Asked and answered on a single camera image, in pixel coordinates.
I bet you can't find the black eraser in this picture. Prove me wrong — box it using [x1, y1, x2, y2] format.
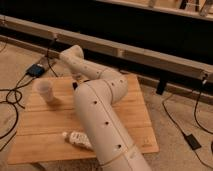
[72, 82, 78, 90]

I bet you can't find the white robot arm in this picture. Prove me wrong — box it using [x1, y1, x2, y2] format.
[59, 45, 152, 171]

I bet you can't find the translucent plastic cup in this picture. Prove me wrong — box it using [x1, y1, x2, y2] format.
[34, 80, 54, 103]

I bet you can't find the black power adapter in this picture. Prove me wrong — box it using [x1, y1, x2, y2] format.
[26, 64, 45, 78]

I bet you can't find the white plastic bottle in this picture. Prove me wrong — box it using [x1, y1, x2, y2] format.
[62, 131, 92, 150]

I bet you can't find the wooden low table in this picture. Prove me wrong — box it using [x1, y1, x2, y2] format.
[8, 74, 159, 164]

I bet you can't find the black power brick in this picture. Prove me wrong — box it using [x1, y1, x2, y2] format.
[185, 134, 201, 150]

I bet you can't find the black cable bundle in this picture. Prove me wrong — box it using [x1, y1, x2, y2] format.
[0, 38, 59, 153]

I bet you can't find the black cable right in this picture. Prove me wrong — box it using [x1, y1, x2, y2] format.
[161, 78, 213, 169]

